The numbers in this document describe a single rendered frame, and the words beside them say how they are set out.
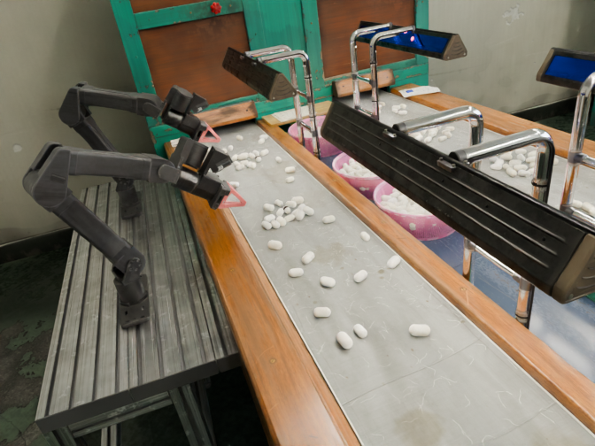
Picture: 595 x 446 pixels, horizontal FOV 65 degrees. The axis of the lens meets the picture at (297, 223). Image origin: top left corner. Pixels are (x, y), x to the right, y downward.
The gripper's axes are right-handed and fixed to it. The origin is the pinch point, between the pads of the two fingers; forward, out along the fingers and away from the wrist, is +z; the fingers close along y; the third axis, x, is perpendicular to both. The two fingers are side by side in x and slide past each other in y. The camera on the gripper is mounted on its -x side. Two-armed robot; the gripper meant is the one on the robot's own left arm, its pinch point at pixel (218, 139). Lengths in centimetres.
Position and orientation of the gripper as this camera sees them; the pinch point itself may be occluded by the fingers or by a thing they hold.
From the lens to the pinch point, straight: 168.5
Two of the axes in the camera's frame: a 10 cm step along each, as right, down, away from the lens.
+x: -4.9, 8.4, 2.2
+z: 8.0, 3.4, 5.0
